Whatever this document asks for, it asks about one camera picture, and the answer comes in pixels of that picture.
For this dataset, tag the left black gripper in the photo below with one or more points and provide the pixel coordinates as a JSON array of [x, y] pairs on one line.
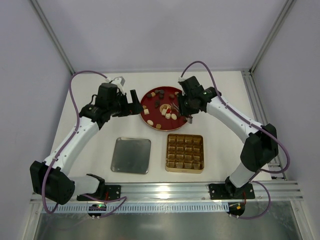
[[127, 105]]

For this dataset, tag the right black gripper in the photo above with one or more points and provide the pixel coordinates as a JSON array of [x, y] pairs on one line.
[[185, 107]]

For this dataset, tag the metal tongs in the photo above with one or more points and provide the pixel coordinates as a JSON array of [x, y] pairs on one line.
[[183, 113]]

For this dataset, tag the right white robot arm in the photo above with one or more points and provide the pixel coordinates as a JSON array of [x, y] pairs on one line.
[[259, 141]]

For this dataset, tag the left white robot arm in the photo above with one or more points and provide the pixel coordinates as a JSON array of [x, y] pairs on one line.
[[50, 177]]

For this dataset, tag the dark heart chocolate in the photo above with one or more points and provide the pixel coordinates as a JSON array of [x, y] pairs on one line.
[[157, 103]]

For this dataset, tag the gold chocolate box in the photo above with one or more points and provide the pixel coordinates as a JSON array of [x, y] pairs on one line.
[[184, 154]]

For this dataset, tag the round red plate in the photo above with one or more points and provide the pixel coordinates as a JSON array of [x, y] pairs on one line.
[[162, 113]]

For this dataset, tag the silver square box lid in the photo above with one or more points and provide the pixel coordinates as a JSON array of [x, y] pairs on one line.
[[131, 155]]

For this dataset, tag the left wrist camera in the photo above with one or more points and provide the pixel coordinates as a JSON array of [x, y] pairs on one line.
[[119, 81]]

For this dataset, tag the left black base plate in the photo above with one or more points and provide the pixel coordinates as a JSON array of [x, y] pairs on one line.
[[107, 192]]

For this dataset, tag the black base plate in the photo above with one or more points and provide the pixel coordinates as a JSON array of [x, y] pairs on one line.
[[220, 191], [107, 192]]

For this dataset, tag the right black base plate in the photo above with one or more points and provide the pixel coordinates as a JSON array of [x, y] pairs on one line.
[[220, 191]]

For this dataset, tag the white slotted cable duct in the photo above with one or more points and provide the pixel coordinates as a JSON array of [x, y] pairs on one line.
[[137, 207]]

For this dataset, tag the aluminium mounting rail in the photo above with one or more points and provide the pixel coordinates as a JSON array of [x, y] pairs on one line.
[[278, 190]]

